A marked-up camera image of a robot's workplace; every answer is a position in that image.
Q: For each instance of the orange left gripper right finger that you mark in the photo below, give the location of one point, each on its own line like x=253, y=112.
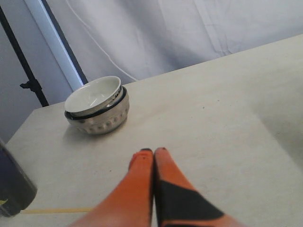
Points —
x=178, y=203

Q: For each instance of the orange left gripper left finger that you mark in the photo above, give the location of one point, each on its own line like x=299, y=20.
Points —
x=130, y=203

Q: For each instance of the thin wooden stick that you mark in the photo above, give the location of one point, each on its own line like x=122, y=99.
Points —
x=52, y=211

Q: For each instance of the embossed steel bowl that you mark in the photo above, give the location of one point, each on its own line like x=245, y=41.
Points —
x=103, y=121

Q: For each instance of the dark object at edge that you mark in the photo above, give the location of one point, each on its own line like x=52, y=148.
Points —
x=17, y=191

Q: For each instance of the white ceramic bowl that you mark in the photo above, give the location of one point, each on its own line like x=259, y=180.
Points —
x=93, y=96

